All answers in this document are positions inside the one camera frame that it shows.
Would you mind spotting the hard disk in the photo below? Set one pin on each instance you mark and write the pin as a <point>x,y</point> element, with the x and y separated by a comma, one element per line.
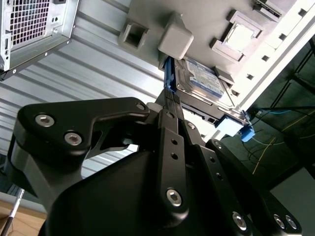
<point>204,78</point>

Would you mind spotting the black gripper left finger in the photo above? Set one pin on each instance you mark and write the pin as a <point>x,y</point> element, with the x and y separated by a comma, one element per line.
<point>73,118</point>

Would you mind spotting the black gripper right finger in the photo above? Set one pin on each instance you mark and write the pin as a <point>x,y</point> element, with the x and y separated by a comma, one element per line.
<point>216,177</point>

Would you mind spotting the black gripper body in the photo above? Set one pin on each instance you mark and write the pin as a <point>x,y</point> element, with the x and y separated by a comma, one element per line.
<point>110,196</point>

